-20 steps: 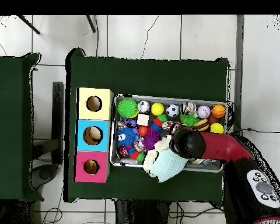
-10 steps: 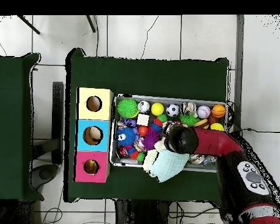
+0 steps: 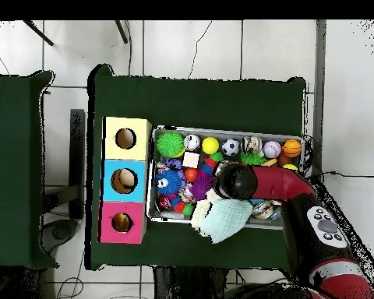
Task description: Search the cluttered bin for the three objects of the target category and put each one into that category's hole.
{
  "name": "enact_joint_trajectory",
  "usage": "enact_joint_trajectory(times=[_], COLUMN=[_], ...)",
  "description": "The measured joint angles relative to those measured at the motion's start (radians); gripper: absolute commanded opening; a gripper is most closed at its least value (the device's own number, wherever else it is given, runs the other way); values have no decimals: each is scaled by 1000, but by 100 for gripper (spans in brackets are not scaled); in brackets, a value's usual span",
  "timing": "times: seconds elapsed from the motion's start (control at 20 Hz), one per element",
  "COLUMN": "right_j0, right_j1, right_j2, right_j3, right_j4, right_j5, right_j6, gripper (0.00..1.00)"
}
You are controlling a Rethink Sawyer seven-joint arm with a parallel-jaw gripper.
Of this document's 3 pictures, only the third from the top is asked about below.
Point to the mint green cloth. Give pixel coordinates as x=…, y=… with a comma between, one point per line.
x=227, y=219

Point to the wooden box three holes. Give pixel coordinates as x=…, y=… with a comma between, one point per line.
x=123, y=162

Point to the pale wooden cube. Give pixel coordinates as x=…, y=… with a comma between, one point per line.
x=191, y=160

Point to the small silver can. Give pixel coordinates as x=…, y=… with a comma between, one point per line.
x=192, y=142

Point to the purple spiky toy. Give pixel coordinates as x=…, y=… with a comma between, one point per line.
x=201, y=185

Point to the dark blue spiky ball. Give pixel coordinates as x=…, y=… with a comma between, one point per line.
x=168, y=182

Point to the plain green spiky ball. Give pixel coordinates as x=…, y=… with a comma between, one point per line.
x=170, y=144

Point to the yellow ball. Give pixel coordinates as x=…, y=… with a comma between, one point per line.
x=210, y=145

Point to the black white soccer ball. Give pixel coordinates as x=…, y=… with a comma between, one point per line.
x=230, y=147

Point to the white baseball toy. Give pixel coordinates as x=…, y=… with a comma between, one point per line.
x=272, y=149

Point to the orange basketball toy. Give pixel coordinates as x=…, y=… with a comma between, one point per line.
x=292, y=148

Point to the black flat panel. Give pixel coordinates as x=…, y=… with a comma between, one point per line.
x=77, y=156

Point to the black tripod leg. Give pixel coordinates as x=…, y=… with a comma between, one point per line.
x=121, y=31
x=37, y=32

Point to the dark green side table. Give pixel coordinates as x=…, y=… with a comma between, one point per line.
x=25, y=156

